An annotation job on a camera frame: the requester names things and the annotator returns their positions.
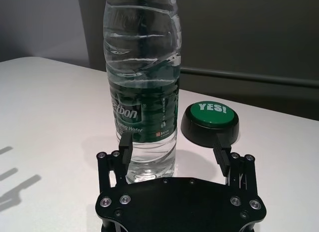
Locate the thin grey horizontal rail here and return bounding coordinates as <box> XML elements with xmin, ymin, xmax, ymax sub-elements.
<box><xmin>180</xmin><ymin>68</ymin><xmax>319</xmax><ymax>87</ymax></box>

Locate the clear water bottle green label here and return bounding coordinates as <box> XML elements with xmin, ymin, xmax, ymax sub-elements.
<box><xmin>102</xmin><ymin>0</ymin><xmax>182</xmax><ymax>184</ymax></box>

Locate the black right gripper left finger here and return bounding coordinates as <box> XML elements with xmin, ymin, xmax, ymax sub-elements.
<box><xmin>96</xmin><ymin>133</ymin><xmax>135</xmax><ymax>195</ymax></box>

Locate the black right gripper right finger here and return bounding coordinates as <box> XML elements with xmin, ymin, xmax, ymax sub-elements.
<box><xmin>213</xmin><ymin>133</ymin><xmax>257</xmax><ymax>193</ymax></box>

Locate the green YES button black base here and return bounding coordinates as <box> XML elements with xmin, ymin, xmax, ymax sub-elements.
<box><xmin>180</xmin><ymin>101</ymin><xmax>241</xmax><ymax>148</ymax></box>

